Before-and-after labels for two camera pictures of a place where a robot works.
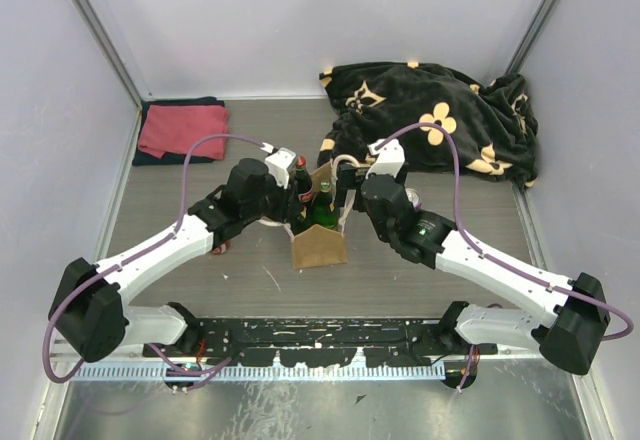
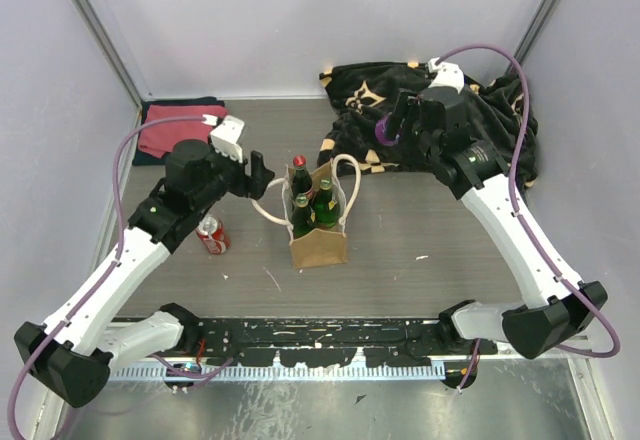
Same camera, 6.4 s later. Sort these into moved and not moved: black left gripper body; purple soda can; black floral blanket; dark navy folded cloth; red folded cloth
Moved: black left gripper body; purple soda can
Not moved: red folded cloth; dark navy folded cloth; black floral blanket
